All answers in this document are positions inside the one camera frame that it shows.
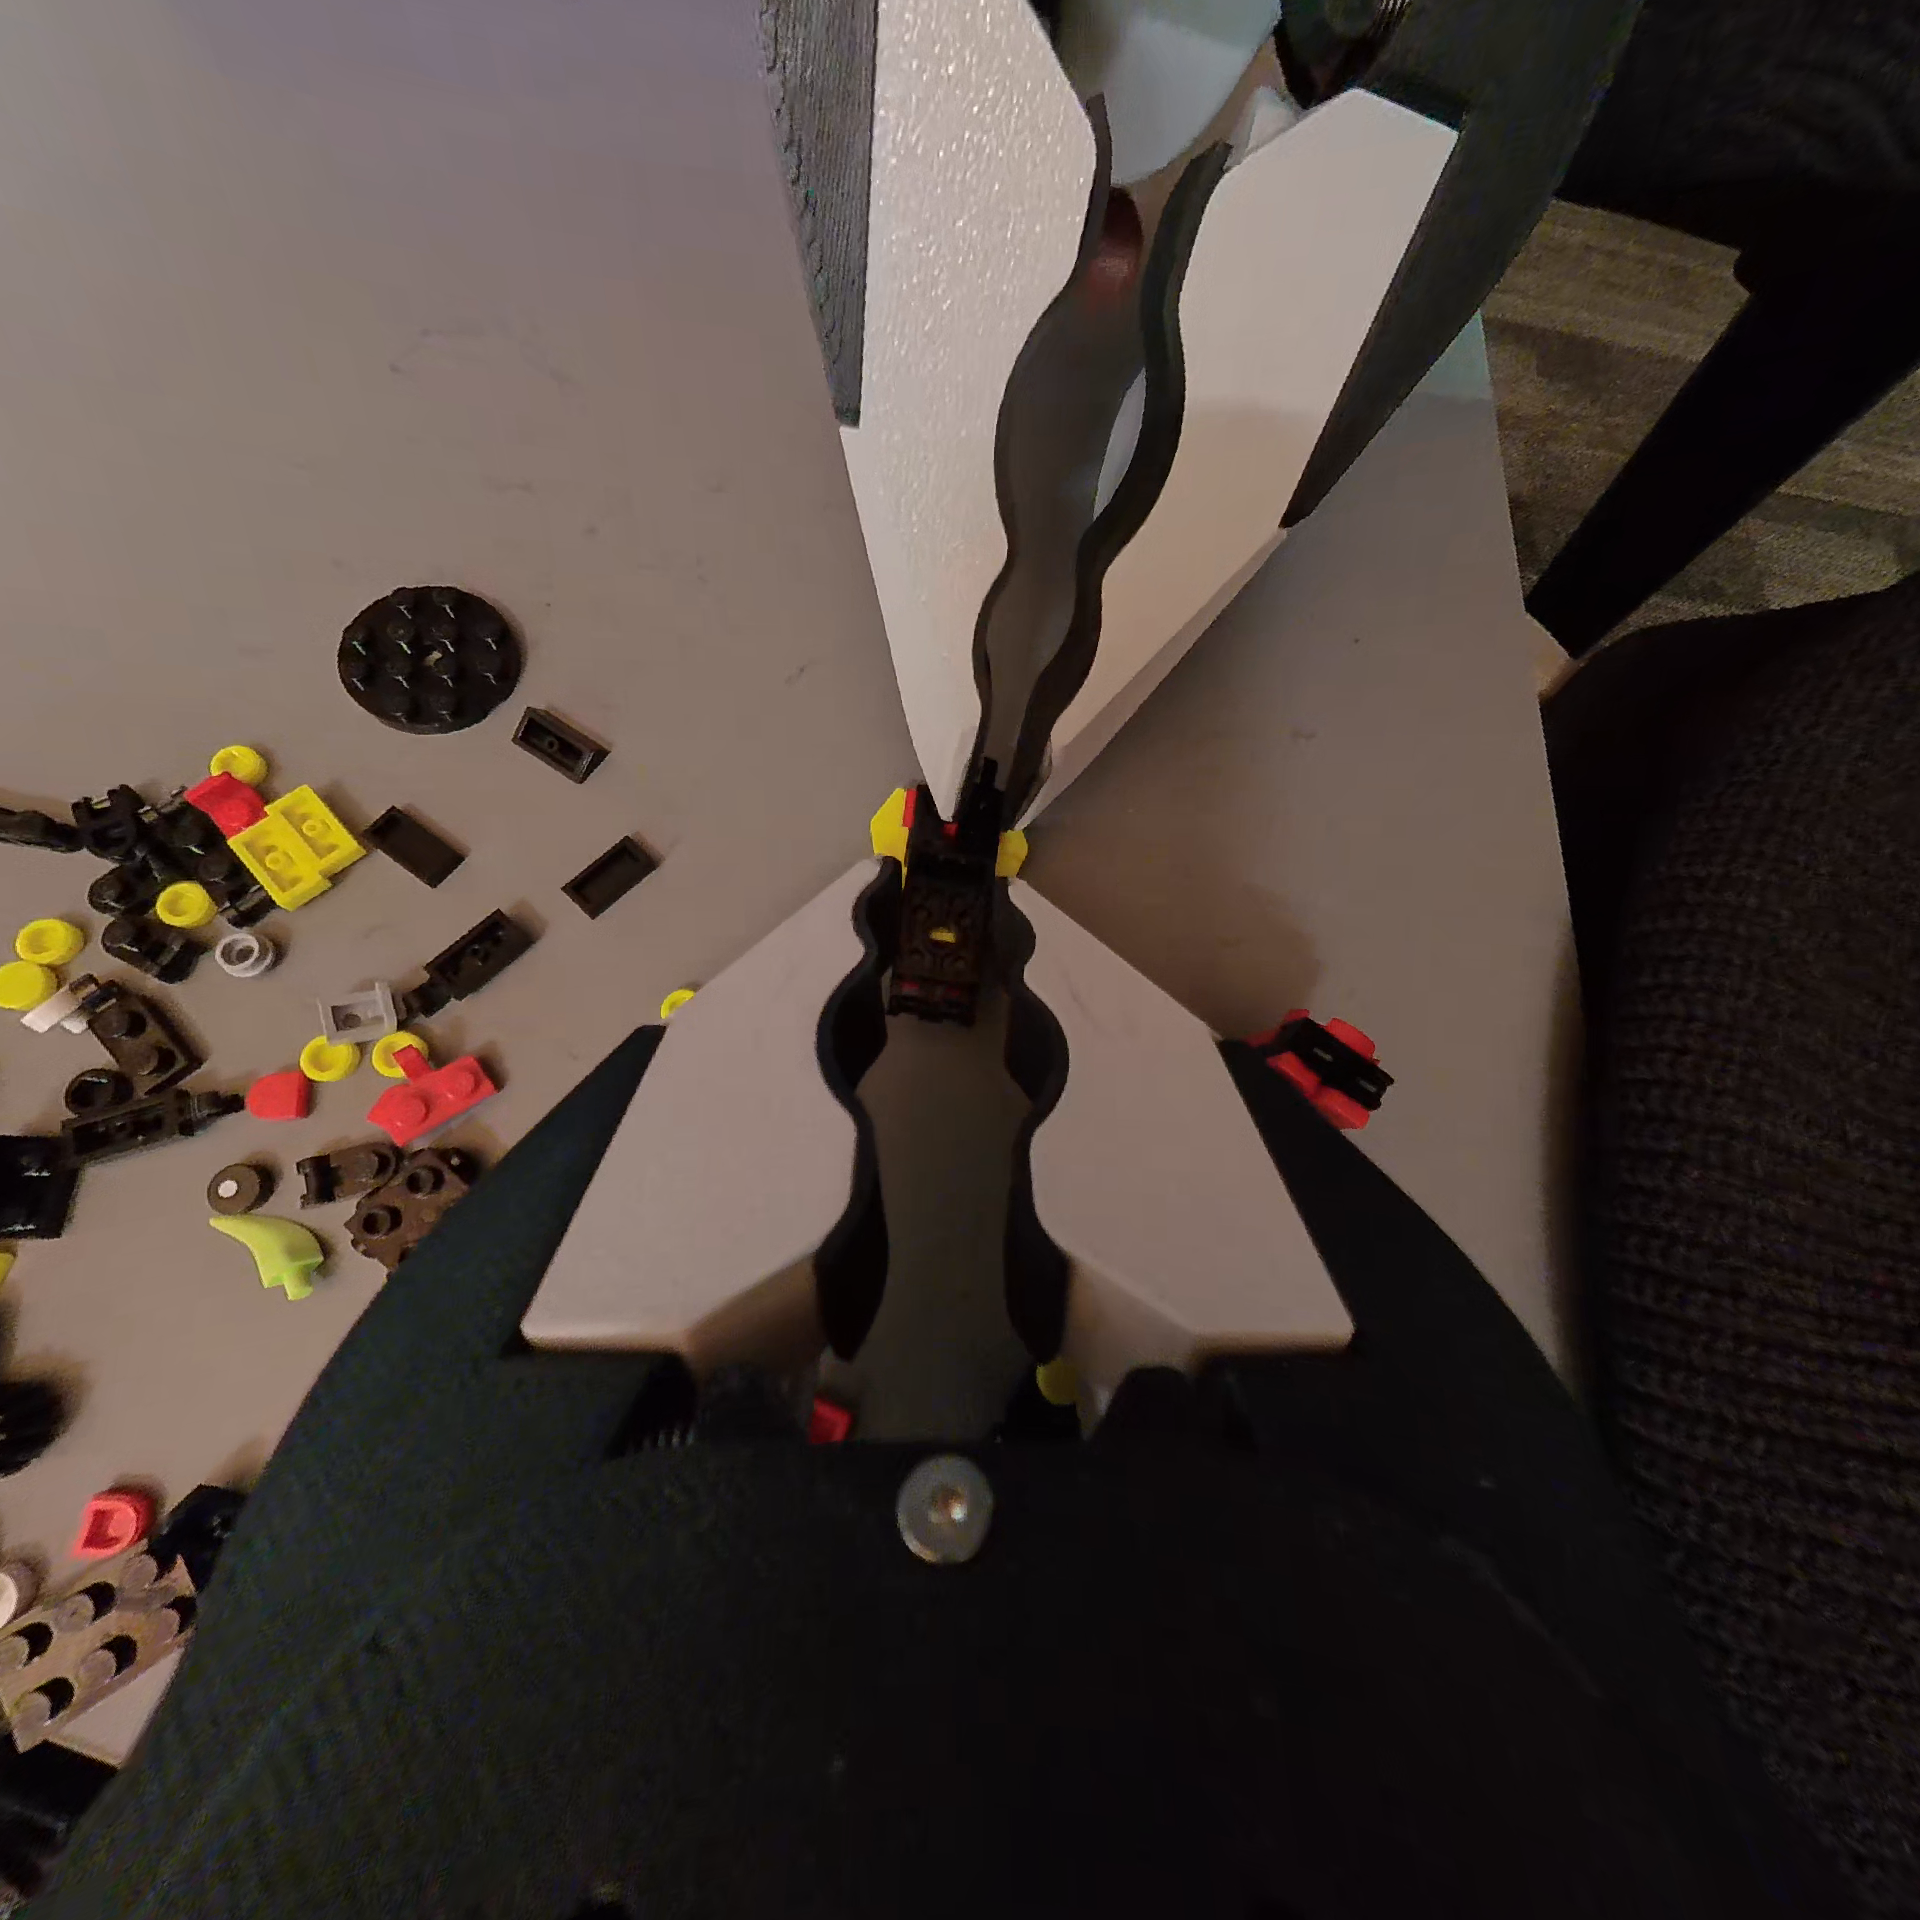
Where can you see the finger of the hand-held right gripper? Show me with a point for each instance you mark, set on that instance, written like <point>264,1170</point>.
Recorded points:
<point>1274,330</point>
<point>945,302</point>

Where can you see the black round lego plate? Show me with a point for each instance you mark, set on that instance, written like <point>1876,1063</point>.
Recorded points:
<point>428,660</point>

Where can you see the long black red lego assembly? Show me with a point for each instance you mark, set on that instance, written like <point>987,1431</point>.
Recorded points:
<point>1333,1073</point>

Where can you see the yellow and red lego assembly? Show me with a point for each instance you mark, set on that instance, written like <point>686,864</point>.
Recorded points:
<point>945,962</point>

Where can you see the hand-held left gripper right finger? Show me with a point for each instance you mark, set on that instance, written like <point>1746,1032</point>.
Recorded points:
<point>1185,1201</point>

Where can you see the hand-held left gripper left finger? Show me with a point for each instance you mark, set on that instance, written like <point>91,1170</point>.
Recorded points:
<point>705,1201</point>

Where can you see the pile of lego pieces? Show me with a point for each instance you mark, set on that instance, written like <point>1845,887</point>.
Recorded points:
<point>300,848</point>

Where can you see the black furniture leg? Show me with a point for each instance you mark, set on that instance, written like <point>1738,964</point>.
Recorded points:
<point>1727,436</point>

